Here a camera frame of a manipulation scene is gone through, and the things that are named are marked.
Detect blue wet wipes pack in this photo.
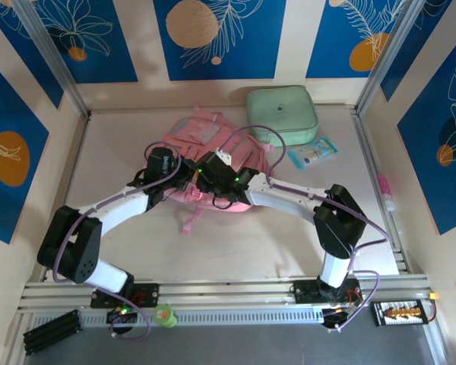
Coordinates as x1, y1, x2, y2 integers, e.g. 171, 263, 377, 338
287, 135, 340, 170

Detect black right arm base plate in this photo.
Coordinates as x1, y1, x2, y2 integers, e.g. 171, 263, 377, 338
288, 279, 363, 305

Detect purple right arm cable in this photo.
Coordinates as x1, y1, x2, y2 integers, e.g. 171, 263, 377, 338
218, 125, 391, 334

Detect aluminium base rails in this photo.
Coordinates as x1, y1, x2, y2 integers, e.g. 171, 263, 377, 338
17, 274, 434, 315

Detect mint green zip pouch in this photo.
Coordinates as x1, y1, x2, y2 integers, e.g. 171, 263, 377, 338
245, 85, 318, 146

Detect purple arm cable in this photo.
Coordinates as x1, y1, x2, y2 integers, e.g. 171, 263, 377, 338
218, 125, 391, 334
52, 141, 183, 341

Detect aluminium side rail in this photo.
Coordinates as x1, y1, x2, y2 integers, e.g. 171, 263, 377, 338
352, 108, 411, 277
40, 112, 92, 282

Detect small circuit board green LED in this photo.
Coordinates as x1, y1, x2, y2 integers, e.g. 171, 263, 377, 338
105, 306, 141, 326

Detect small circuit board orange LED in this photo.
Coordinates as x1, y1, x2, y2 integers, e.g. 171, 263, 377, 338
321, 306, 362, 330

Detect black power distribution board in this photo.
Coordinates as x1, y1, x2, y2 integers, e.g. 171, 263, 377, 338
371, 299, 429, 328

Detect aluminium corner post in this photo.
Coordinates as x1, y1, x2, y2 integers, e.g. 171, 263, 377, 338
13, 0, 91, 118
355, 0, 429, 115

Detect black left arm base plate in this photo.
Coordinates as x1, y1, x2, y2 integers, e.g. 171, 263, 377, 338
90, 281, 161, 309

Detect grey slotted cable duct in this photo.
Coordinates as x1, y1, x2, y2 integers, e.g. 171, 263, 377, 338
32, 306, 325, 329

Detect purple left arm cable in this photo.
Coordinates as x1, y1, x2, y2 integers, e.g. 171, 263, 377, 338
52, 141, 183, 341

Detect pink backpack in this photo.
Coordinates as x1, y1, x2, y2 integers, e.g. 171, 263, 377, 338
162, 106, 277, 236

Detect green cup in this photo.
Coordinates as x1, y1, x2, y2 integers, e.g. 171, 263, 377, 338
152, 303, 179, 329

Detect black ribbed block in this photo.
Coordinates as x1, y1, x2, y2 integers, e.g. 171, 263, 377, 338
22, 308, 81, 357

